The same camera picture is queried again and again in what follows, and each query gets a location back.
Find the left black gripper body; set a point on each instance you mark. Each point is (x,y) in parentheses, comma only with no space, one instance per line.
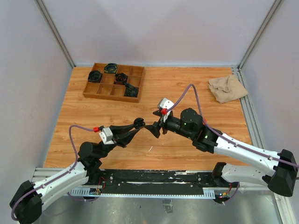
(114,138)

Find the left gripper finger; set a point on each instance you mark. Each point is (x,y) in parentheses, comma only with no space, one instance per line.
(121,129)
(130,135)

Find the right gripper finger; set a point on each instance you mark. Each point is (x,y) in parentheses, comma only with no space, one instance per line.
(158,113)
(154,129)

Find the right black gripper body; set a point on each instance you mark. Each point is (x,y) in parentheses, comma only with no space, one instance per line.
(165,122)

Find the black round charging case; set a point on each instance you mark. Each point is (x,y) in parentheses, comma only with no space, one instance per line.
(139,123)

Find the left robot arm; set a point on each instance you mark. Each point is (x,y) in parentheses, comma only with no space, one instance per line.
(32,198)

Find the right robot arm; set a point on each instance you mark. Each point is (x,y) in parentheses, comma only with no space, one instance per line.
(276,170)

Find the dark green rolled sock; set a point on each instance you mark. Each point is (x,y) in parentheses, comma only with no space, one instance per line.
(131,91)

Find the wooden compartment tray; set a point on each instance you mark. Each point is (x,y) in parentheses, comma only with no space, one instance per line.
(106,89)

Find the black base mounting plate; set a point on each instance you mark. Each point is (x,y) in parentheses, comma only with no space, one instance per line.
(153,183)

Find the black orange rolled sock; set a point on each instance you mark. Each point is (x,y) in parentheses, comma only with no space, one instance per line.
(120,79)

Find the black rolled sock left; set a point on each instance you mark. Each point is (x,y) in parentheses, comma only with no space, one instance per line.
(95,76)

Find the green yellow rolled sock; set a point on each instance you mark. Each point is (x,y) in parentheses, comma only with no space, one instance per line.
(111,68)

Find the beige cloth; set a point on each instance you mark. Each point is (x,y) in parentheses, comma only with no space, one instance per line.
(226,89)

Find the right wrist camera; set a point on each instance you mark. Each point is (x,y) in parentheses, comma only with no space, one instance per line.
(164,108)

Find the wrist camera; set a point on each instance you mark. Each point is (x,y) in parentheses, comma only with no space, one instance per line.
(106,136)
(164,108)

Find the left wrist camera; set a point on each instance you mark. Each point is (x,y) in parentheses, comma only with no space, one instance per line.
(106,136)

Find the aluminium frame post left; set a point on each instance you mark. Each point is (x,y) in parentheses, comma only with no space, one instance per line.
(51,25)

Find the aluminium frame post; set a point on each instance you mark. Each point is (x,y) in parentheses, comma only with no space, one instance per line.
(51,25)
(267,20)

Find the aluminium frame post right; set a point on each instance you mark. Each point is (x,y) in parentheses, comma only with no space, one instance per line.
(267,20)

